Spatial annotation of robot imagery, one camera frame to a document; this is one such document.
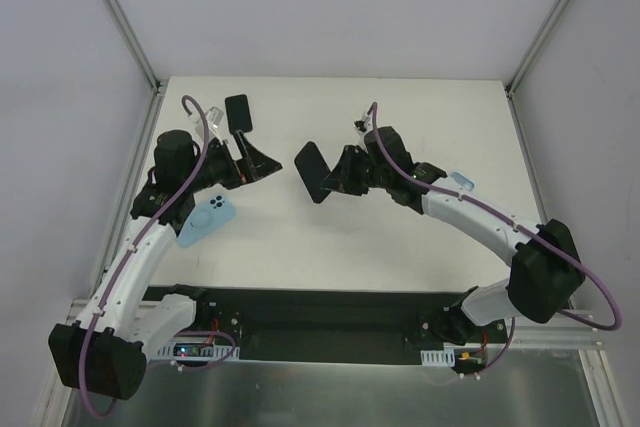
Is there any black cased phone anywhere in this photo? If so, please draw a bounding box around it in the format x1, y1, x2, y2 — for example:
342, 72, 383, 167
294, 141, 330, 204

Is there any light blue cased phone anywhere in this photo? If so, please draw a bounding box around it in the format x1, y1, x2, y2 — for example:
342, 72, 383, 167
177, 194, 236, 248

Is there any black smartphone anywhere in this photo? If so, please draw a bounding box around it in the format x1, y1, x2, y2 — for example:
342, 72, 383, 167
224, 94, 253, 133

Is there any light blue phone case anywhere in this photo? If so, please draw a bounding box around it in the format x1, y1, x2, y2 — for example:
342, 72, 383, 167
450, 172, 475, 192

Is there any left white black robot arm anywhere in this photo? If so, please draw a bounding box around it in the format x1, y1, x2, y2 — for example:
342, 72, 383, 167
48, 130, 282, 400

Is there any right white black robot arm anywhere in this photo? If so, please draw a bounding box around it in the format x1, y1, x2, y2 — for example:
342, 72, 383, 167
319, 145, 585, 345

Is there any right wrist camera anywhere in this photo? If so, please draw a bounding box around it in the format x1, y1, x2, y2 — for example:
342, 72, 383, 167
354, 113, 372, 136

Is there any left aluminium corner post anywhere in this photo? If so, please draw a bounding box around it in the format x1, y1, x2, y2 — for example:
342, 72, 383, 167
77, 0, 169, 96

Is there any aluminium corner post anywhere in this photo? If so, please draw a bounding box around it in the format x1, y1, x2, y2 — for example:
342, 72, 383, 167
77, 0, 169, 96
505, 0, 572, 99

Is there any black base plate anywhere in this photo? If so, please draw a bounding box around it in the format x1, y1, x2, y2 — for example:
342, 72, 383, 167
144, 284, 571, 363

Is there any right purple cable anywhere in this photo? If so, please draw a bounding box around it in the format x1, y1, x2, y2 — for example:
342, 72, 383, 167
367, 102, 624, 387

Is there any left white cable duct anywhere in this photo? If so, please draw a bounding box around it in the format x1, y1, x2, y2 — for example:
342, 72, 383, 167
152, 341, 240, 362

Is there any white cable duct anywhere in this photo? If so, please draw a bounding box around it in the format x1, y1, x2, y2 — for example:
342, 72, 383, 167
420, 348, 456, 368
152, 341, 240, 362

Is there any right white cable duct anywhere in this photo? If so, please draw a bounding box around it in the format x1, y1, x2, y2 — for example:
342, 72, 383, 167
420, 348, 456, 368

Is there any aluminium frame rail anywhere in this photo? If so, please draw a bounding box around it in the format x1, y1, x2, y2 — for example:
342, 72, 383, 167
62, 299, 600, 348

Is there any right aluminium corner post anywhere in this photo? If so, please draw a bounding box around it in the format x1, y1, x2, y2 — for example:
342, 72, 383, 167
505, 0, 572, 99

